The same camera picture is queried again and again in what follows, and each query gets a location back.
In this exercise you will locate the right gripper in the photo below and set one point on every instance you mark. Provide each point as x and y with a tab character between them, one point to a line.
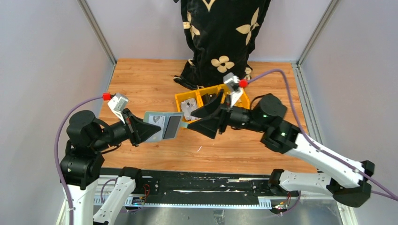
207	127

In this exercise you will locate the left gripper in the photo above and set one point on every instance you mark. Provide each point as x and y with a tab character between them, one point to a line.
137	129

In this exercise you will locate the silver credit card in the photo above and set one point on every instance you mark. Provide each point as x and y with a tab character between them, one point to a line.
158	120

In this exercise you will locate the black credit card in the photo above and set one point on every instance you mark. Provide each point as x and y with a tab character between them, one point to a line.
172	127

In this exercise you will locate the green card holder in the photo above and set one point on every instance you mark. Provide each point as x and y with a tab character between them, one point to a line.
159	135

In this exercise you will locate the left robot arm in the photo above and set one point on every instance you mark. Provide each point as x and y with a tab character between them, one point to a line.
81	166

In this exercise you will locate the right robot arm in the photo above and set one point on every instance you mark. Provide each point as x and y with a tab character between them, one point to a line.
341	178

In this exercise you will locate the black cards stack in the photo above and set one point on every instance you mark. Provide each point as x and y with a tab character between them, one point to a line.
207	98

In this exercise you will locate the silver cards stack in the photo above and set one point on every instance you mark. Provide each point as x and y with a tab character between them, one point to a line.
187	107

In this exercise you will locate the yellow three-compartment bin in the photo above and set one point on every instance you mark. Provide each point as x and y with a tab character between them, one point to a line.
196	94

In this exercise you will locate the black floral blanket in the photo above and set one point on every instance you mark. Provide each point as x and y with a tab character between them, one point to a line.
221	35

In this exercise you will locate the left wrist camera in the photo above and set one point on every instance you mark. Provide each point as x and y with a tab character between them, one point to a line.
117	104

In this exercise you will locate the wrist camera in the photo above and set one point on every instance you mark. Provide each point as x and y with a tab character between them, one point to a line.
117	104
233	84

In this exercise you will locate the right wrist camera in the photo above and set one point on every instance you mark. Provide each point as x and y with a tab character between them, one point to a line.
233	84

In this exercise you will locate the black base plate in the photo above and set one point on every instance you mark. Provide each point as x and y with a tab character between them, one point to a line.
176	187

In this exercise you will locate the aluminium frame rail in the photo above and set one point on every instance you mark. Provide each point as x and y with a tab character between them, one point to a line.
107	182

